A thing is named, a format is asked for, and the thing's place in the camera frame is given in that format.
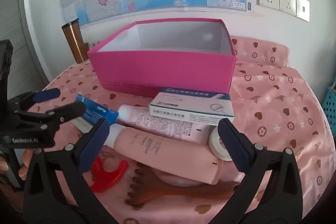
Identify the blue plastic basket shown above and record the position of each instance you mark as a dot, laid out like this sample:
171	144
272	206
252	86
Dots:
330	108

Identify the red plastic piece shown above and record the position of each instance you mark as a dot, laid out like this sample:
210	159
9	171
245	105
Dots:
110	182

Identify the white printed cloth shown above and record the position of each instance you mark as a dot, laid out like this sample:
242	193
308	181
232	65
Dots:
93	44

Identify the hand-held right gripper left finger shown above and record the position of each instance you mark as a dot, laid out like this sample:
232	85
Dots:
94	144

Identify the white and pink tube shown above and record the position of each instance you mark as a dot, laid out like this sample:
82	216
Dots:
157	121

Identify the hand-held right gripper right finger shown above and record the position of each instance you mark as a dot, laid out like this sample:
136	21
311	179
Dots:
233	144

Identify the grey door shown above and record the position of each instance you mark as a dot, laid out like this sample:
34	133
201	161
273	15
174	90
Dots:
15	16

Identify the white and blue medicine box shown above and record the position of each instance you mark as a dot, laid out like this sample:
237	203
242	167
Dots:
183	106

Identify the wooden massager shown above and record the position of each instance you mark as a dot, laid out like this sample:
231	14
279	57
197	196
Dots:
162	192

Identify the pink cardboard box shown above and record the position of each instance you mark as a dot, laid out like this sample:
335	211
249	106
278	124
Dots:
162	71

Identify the person's left hand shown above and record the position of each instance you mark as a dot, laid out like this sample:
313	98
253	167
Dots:
26	163

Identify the large pink tube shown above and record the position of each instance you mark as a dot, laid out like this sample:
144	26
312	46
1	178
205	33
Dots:
162	153

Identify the white tape roll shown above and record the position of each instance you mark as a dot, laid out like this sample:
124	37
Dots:
216	144

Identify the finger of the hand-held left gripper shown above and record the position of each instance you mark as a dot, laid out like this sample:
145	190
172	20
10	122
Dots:
47	94
68	111

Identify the pale pink round container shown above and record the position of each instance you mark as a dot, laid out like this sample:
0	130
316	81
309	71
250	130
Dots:
181	181

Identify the copper thermos bottle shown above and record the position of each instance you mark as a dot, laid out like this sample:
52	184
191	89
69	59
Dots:
74	43

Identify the long blue carton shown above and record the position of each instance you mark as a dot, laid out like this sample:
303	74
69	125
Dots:
97	112

